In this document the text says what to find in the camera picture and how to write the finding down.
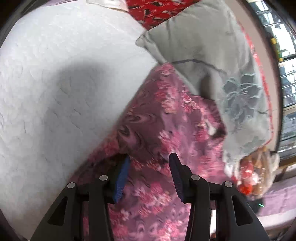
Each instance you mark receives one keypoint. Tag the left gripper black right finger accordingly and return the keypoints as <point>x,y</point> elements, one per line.
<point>235,220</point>

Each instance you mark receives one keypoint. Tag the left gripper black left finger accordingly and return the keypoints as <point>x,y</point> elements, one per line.
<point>64,218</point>

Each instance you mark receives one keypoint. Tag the pink floral shirt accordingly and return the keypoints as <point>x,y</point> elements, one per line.
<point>163,118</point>

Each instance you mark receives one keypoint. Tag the black device with green light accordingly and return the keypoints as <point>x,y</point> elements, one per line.
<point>256,204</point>

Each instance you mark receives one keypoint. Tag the white quilted bedspread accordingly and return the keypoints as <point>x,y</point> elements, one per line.
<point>67,73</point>

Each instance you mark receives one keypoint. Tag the grey floral pillow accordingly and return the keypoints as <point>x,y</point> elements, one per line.
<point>210,52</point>

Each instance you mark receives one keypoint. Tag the window with metal bars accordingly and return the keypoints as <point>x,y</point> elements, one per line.
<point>281,31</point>

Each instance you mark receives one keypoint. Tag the red patterned pillow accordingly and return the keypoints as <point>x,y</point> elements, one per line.
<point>152,13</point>

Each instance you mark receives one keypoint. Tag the clear plastic packet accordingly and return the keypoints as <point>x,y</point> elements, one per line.
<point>112,4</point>

